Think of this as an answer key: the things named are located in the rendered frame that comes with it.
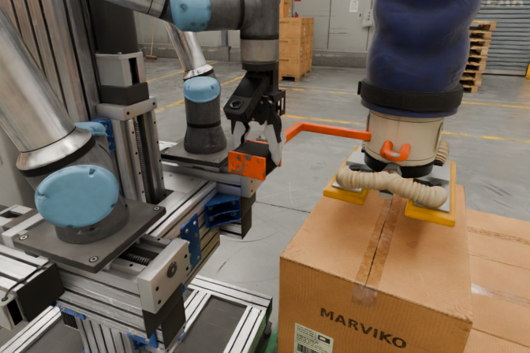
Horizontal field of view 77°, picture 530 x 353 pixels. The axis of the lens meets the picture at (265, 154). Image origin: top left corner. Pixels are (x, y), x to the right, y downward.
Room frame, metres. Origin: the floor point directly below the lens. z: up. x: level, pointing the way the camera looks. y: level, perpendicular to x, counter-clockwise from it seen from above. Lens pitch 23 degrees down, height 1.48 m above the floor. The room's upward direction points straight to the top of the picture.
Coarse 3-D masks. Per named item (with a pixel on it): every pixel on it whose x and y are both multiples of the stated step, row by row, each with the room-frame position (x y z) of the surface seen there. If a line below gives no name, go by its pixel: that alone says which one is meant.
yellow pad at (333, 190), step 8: (352, 152) 0.95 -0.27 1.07; (352, 168) 0.78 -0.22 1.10; (360, 168) 0.83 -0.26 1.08; (328, 184) 0.74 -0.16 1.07; (336, 184) 0.73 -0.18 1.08; (328, 192) 0.71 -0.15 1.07; (336, 192) 0.70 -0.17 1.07; (344, 192) 0.70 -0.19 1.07; (352, 192) 0.70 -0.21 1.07; (360, 192) 0.70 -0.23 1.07; (368, 192) 0.72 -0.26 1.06; (344, 200) 0.69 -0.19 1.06; (352, 200) 0.68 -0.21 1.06; (360, 200) 0.67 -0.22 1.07
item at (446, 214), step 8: (424, 184) 0.73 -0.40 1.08; (432, 184) 0.69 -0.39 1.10; (440, 184) 0.69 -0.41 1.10; (448, 192) 0.69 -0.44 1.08; (408, 200) 0.67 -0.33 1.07; (448, 200) 0.66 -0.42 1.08; (408, 208) 0.63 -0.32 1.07; (416, 208) 0.63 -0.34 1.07; (424, 208) 0.63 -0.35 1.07; (432, 208) 0.63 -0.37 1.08; (440, 208) 0.62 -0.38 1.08; (448, 208) 0.62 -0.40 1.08; (408, 216) 0.63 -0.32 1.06; (416, 216) 0.62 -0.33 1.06; (424, 216) 0.61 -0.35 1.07; (432, 216) 0.60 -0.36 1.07; (440, 216) 0.60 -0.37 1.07; (448, 216) 0.60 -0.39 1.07; (440, 224) 0.60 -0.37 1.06; (448, 224) 0.59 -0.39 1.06
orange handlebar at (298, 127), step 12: (288, 132) 0.79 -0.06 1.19; (324, 132) 0.84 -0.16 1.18; (336, 132) 0.82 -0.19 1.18; (348, 132) 0.81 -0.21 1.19; (360, 132) 0.80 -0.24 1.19; (384, 144) 0.71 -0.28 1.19; (408, 144) 0.71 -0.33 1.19; (384, 156) 0.67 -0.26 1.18; (396, 156) 0.66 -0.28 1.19; (408, 156) 0.66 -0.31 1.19
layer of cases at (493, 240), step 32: (480, 224) 1.33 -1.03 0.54; (512, 224) 1.33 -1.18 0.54; (480, 256) 1.10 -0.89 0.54; (512, 256) 1.10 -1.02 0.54; (480, 288) 0.92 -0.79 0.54; (512, 288) 0.92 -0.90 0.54; (480, 320) 0.79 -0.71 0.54; (512, 320) 0.79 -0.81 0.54; (480, 352) 0.68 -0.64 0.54; (512, 352) 0.68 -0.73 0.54
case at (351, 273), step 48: (336, 240) 0.69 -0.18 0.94; (384, 240) 0.69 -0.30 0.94; (432, 240) 0.69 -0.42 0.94; (288, 288) 0.62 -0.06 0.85; (336, 288) 0.56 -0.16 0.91; (384, 288) 0.53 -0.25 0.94; (432, 288) 0.53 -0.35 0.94; (288, 336) 0.61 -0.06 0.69; (336, 336) 0.56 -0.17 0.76; (384, 336) 0.51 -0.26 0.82; (432, 336) 0.47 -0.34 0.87
